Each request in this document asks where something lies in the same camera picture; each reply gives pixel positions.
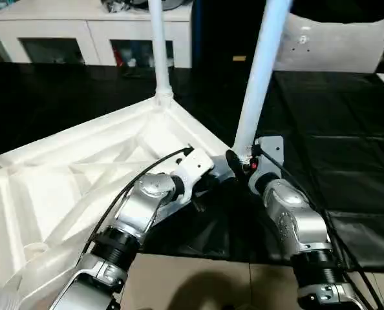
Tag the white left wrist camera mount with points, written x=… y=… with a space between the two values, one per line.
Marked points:
x=195 y=164

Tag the white cabinet with glass doors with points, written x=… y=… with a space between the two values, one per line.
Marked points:
x=66 y=29

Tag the black work mat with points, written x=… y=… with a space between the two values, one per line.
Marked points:
x=340 y=129

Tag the black plastic packet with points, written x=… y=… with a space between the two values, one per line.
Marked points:
x=114 y=6

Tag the grey printed pillow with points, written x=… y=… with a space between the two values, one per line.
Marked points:
x=334 y=45

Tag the black sofa with gold label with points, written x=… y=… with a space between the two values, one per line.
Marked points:
x=218 y=32

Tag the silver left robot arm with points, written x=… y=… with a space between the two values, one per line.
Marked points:
x=137 y=206

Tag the white plastic table top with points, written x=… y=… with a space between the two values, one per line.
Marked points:
x=66 y=181

